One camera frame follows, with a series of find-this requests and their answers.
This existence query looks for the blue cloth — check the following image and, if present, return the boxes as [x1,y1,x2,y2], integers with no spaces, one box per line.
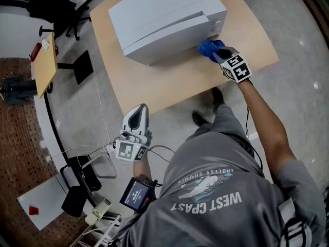
[197,39,226,63]

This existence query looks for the grey backpack strap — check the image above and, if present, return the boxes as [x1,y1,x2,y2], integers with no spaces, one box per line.
[278,196,323,247]

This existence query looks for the person's black shoe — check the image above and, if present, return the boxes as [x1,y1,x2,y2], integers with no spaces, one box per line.
[191,110,209,127]
[211,86,225,105]

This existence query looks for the black wrist-mounted screen device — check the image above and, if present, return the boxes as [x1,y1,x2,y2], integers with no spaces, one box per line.
[119,173,158,212]

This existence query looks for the black office chair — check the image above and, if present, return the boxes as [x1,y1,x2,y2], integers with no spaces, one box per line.
[26,0,91,41]

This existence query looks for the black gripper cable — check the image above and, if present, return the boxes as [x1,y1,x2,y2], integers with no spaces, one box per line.
[245,106,263,171]

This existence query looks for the white microwave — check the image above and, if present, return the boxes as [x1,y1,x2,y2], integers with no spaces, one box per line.
[108,0,228,66]

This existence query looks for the black metal frame chair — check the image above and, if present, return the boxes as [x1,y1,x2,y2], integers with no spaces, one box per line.
[60,153,118,193]

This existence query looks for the white board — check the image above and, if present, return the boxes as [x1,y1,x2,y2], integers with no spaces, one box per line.
[16,175,70,232]

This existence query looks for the white floor cable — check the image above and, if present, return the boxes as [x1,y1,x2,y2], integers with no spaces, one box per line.
[46,48,116,162]

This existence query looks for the red flat box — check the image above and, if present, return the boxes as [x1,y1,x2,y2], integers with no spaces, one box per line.
[29,42,42,62]

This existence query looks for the person's left forearm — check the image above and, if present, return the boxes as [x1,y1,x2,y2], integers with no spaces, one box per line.
[133,148,155,183]

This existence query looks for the white wire rack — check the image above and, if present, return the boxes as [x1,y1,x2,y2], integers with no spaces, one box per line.
[68,214,122,247]

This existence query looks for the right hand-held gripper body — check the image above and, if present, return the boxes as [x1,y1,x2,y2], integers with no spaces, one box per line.
[215,46,252,84]

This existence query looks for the white power strip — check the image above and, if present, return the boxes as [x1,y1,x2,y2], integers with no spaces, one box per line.
[84,198,113,226]

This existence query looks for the person's grey trousers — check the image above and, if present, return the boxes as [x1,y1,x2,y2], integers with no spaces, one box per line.
[185,102,255,159]

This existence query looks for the person's right forearm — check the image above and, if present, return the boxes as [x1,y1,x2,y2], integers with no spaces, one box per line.
[236,78,297,170]

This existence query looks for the small wooden side table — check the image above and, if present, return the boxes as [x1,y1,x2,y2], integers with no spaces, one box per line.
[32,31,94,99]

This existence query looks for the person's grey printed t-shirt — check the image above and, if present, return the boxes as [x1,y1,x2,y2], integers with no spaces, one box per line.
[113,131,329,247]

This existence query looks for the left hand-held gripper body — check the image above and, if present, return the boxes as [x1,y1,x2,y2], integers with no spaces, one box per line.
[115,129,153,163]

